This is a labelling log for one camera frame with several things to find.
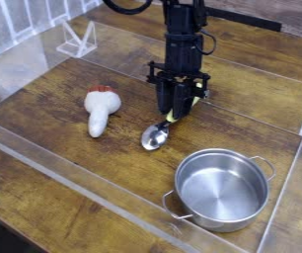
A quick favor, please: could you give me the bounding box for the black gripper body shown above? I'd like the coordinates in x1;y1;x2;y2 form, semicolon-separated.
148;34;210;98

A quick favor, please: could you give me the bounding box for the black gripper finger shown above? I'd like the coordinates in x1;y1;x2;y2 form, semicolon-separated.
156;81;173;114
172;84;194;120

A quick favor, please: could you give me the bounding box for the white toy mushroom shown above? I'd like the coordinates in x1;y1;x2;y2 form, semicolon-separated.
83;85;121;137

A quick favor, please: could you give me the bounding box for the green handled metal spoon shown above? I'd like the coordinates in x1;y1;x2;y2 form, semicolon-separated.
140;82;204;151

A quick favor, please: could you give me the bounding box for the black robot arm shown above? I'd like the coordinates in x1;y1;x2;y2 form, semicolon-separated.
148;0;210;120

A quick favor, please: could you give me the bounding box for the stainless steel pot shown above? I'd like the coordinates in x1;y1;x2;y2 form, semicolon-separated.
161;148;276;232

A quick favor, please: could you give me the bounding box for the black strip on wall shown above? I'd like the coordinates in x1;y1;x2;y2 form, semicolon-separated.
206;7;281;32

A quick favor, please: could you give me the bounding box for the clear acrylic triangle bracket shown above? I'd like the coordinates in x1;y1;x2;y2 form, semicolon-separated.
55;22;97;58

